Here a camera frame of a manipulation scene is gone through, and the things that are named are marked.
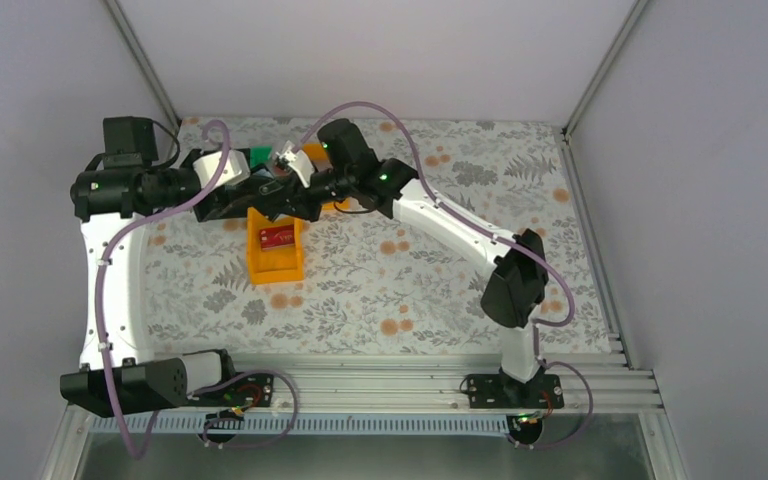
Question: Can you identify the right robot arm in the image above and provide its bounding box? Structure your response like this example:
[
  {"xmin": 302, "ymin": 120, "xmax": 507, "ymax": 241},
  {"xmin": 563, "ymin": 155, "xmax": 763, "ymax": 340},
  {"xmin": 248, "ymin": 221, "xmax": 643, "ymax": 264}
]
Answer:
[{"xmin": 253, "ymin": 119, "xmax": 548, "ymax": 386}]

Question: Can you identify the orange storage bin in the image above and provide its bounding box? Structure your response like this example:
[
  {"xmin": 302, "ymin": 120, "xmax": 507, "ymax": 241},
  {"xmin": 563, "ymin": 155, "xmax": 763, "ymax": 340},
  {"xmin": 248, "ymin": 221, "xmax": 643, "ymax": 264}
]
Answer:
[
  {"xmin": 246, "ymin": 208, "xmax": 305, "ymax": 285},
  {"xmin": 302, "ymin": 143, "xmax": 351, "ymax": 211}
]

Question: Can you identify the aluminium rail frame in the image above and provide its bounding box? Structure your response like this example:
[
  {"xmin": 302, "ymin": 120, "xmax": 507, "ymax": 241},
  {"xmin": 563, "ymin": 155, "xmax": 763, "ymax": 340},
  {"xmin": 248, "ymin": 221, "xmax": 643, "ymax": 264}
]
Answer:
[{"xmin": 69, "ymin": 354, "xmax": 665, "ymax": 415}]

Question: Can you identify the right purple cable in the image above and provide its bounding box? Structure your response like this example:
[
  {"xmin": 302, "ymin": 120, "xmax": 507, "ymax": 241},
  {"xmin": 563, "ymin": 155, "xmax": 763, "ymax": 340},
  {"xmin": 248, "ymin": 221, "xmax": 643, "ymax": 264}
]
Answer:
[{"xmin": 294, "ymin": 100, "xmax": 577, "ymax": 329}]

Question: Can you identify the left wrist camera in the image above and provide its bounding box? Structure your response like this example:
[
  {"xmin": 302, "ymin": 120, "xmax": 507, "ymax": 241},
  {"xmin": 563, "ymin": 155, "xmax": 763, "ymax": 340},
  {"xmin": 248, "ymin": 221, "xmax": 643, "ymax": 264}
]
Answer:
[{"xmin": 193, "ymin": 149, "xmax": 251, "ymax": 188}]

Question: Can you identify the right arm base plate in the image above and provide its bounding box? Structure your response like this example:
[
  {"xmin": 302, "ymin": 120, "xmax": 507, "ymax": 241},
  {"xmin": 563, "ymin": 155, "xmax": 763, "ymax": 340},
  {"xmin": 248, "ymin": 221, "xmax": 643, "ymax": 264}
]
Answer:
[{"xmin": 462, "ymin": 372, "xmax": 565, "ymax": 409}]

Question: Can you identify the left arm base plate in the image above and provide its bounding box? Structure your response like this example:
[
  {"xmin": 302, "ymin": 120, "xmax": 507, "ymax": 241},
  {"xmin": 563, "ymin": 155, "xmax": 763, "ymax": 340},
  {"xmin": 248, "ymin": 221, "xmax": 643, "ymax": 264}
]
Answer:
[{"xmin": 185, "ymin": 373, "xmax": 275, "ymax": 410}]

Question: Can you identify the black storage bin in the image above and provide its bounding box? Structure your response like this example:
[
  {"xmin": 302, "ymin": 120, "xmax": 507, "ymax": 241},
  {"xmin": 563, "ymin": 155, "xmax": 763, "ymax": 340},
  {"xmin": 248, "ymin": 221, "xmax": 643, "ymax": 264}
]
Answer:
[{"xmin": 187, "ymin": 148, "xmax": 249, "ymax": 222}]

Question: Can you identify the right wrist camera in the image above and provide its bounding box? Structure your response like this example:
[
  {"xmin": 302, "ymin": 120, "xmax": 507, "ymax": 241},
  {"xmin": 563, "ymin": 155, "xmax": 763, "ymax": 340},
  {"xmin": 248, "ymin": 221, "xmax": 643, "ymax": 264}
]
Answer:
[{"xmin": 274, "ymin": 141, "xmax": 316, "ymax": 189}]

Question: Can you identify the floral table mat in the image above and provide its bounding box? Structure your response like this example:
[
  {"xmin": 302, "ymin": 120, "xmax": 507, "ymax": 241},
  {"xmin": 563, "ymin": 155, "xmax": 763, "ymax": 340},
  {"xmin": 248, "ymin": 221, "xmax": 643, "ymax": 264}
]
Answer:
[{"xmin": 143, "ymin": 121, "xmax": 610, "ymax": 355}]

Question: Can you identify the red VIP card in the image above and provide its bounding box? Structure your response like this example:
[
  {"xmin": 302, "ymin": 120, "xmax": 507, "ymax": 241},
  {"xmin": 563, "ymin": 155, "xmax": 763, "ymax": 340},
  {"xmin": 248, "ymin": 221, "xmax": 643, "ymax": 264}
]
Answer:
[{"xmin": 258, "ymin": 224, "xmax": 296, "ymax": 250}]

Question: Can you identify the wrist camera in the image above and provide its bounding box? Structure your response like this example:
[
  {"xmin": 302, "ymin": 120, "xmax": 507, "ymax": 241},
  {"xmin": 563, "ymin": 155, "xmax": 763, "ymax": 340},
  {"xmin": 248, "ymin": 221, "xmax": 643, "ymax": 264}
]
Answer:
[
  {"xmin": 193, "ymin": 149, "xmax": 251, "ymax": 188},
  {"xmin": 274, "ymin": 141, "xmax": 316, "ymax": 189}
]

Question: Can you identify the purple cable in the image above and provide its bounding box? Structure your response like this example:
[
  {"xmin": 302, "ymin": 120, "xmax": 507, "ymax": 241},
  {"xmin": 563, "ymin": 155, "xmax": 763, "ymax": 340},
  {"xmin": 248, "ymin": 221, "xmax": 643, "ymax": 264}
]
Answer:
[
  {"xmin": 294, "ymin": 100, "xmax": 577, "ymax": 329},
  {"xmin": 94, "ymin": 119, "xmax": 233, "ymax": 460}
]

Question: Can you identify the green storage bin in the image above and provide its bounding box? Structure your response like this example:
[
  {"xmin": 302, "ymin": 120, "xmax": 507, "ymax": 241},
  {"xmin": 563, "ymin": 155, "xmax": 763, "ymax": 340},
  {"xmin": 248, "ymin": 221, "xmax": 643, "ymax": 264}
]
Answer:
[{"xmin": 249, "ymin": 146, "xmax": 273, "ymax": 168}]

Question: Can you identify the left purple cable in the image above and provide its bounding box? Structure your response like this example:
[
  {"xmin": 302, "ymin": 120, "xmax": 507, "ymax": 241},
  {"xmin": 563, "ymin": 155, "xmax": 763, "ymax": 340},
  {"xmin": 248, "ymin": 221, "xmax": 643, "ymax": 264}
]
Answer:
[{"xmin": 94, "ymin": 119, "xmax": 233, "ymax": 460}]

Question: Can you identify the far orange storage bin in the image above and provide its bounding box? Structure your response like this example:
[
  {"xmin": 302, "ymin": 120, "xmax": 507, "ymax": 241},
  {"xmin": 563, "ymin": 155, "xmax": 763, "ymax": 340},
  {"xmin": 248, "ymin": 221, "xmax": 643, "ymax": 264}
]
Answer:
[{"xmin": 302, "ymin": 143, "xmax": 351, "ymax": 211}]

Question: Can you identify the near orange storage bin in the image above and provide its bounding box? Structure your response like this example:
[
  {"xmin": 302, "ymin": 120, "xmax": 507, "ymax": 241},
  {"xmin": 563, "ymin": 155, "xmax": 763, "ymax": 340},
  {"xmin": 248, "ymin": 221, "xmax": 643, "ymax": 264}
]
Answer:
[{"xmin": 246, "ymin": 208, "xmax": 305, "ymax": 285}]

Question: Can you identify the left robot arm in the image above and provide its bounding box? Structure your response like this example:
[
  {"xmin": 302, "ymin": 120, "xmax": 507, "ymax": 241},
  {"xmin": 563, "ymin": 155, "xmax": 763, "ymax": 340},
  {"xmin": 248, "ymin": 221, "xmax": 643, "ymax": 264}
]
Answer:
[{"xmin": 60, "ymin": 116, "xmax": 249, "ymax": 418}]

